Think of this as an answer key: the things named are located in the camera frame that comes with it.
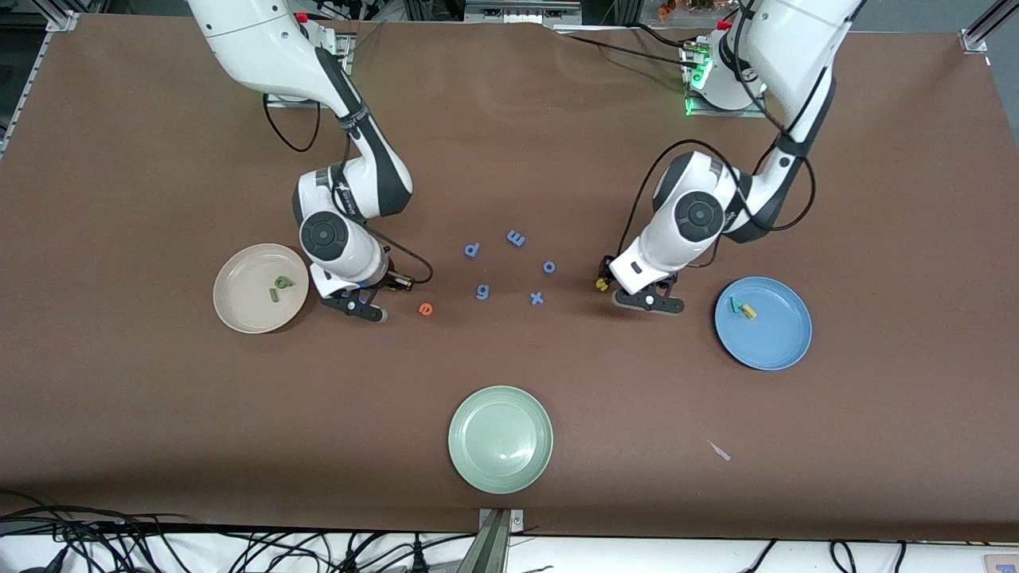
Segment beige plate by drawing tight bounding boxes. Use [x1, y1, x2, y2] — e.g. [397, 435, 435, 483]
[213, 243, 310, 334]

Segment aluminium frame profile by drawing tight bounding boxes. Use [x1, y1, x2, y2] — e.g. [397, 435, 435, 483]
[0, 10, 80, 160]
[959, 0, 1019, 53]

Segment brown table cover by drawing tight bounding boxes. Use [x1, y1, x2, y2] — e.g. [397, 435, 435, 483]
[0, 12, 1019, 542]

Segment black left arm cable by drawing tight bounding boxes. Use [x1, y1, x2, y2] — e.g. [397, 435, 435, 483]
[619, 0, 818, 271]

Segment green plate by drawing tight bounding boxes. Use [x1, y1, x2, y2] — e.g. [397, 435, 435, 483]
[447, 385, 554, 495]

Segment blue plate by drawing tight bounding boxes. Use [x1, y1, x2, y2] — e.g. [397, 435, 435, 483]
[714, 276, 813, 372]

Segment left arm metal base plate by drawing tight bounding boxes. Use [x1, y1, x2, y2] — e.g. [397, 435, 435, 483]
[683, 40, 770, 119]

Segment grey metal device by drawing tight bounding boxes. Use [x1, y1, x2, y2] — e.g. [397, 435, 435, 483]
[464, 0, 583, 25]

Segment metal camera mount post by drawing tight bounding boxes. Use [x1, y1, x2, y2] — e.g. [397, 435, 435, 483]
[455, 508, 525, 573]

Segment black table cable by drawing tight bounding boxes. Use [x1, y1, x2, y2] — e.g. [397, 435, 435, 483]
[557, 32, 695, 53]
[589, 41, 689, 68]

